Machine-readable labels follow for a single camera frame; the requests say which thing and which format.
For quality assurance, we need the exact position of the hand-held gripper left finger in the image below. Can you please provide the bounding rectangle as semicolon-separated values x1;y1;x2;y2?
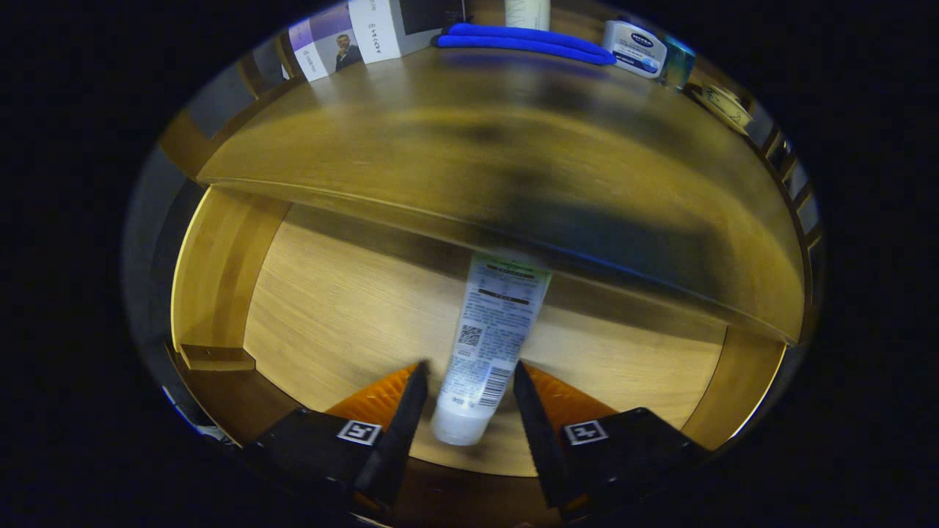
244;359;431;512

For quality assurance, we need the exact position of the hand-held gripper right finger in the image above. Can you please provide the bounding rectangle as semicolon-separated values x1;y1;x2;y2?
512;359;711;514

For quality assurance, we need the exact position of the white cosmetic tube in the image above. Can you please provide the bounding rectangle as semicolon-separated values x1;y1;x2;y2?
431;253;552;447

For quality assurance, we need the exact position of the brown wooden drawer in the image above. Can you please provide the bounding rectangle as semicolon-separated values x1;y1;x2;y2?
158;183;793;525

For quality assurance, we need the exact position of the brown wooden countertop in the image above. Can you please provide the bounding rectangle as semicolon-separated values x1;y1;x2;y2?
197;26;808;345

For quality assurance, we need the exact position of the brown wooden cabinet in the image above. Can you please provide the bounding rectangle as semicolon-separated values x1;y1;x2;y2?
147;0;826;345

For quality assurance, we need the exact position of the beige lidded teacup with saucer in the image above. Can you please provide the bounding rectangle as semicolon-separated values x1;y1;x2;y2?
690;79;755;134

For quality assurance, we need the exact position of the teal slim bottle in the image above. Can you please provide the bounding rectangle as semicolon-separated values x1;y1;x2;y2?
660;35;696;90

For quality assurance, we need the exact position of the blue folded cloth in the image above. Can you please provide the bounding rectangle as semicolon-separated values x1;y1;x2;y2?
436;23;617;67

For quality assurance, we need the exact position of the white bottle with blue cap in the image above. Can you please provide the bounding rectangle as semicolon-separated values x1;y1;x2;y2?
603;20;668;80

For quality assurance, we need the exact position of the purple book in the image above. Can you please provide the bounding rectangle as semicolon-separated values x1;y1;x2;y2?
288;4;365;83

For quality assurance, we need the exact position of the thick white book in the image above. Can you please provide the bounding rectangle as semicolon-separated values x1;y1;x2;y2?
348;0;467;65

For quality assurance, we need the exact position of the white pump bottle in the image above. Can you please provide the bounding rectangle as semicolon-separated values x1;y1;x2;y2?
504;0;552;32

